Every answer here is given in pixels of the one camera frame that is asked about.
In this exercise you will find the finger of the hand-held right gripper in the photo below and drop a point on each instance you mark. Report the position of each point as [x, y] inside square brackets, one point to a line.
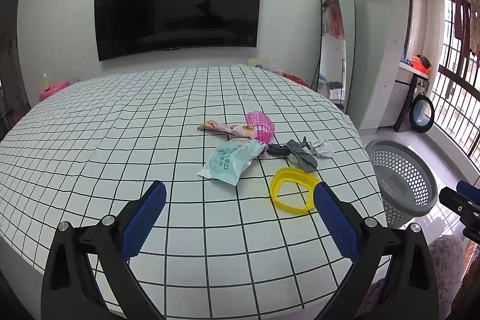
[468, 188]
[455, 202]

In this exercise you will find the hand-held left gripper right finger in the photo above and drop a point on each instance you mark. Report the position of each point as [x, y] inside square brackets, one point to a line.
[335, 222]

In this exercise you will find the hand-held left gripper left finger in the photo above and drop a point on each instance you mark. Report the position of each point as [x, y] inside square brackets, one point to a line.
[144, 218]

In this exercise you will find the grey perforated laundry basket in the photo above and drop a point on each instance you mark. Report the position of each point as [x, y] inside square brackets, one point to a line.
[405, 200]

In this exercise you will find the grey cloth bow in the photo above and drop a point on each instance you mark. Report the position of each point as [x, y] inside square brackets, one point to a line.
[303, 158]

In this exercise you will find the white paper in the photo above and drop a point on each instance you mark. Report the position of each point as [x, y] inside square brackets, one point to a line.
[323, 148]

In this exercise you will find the black bumpy fish-tail toy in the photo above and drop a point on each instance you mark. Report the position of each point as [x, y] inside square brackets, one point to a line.
[277, 150]

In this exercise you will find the light blue wet wipes packet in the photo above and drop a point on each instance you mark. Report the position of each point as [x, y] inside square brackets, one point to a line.
[230, 160]

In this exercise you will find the fluffy pink rug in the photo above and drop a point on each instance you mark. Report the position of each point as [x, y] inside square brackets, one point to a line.
[446, 267]

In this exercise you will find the washing machine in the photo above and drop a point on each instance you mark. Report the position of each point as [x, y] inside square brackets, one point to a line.
[420, 113]

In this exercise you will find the window security grille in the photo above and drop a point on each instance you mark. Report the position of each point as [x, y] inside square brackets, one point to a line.
[457, 91]

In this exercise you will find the pink snack wrapper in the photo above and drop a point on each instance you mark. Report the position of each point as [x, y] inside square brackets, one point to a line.
[225, 127]

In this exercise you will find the pink plastic shuttlecock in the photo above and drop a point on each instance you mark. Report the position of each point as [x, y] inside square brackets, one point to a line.
[260, 125]

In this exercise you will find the orange items on counter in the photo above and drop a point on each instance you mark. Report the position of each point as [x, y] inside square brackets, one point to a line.
[420, 63]

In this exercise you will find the white tall cabinet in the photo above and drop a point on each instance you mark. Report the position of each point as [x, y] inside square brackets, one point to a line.
[380, 80]

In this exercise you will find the red cloth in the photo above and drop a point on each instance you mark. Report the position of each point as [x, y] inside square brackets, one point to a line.
[292, 77]

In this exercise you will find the pink stool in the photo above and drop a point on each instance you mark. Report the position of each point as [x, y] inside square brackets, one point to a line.
[54, 89]

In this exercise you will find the small clear bottle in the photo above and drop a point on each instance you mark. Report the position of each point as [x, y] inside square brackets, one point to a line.
[46, 82]

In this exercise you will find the standing floor mirror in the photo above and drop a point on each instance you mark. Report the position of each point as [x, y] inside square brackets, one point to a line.
[333, 54]

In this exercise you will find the hanging clothes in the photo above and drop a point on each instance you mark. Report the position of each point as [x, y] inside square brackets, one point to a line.
[463, 12]

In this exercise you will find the small plush toy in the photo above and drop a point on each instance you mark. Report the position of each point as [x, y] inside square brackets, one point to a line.
[258, 62]

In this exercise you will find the black wall television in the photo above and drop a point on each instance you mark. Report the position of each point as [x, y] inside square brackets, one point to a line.
[176, 5]

